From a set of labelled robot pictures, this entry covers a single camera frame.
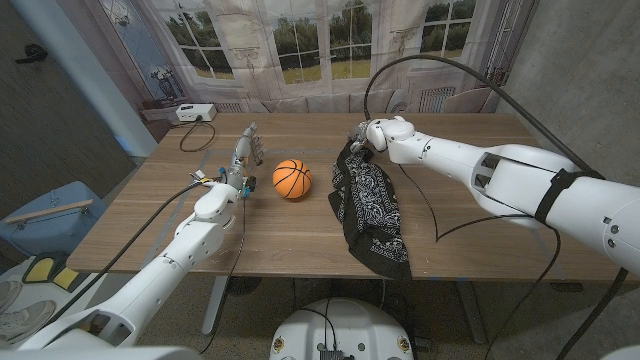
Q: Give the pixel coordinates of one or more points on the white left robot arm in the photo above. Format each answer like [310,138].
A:
[150,285]

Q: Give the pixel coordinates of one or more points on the grey table leg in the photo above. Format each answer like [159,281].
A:
[214,305]
[472,312]

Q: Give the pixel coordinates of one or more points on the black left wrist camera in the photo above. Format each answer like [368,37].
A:
[251,183]

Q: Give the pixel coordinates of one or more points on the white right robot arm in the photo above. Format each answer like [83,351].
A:
[500,170]

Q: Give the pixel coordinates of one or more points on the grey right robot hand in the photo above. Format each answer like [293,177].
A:
[359,137]

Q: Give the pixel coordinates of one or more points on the white power box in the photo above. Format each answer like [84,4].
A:
[195,112]

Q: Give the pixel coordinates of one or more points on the orange basketball toy ball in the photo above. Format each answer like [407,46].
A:
[292,179]

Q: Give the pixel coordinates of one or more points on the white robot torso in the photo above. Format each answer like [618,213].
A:
[345,325]

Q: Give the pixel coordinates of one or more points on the printed window backdrop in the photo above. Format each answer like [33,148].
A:
[320,30]

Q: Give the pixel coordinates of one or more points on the white floor board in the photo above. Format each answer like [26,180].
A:
[80,305]

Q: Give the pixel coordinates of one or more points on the grey sneaker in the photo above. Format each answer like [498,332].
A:
[7,295]
[25,320]

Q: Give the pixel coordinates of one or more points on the black paisley bandana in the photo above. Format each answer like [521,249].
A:
[370,210]

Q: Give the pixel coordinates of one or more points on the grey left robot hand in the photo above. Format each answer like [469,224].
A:
[245,155]

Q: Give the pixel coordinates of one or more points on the white round pillar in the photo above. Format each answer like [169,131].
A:
[85,75]

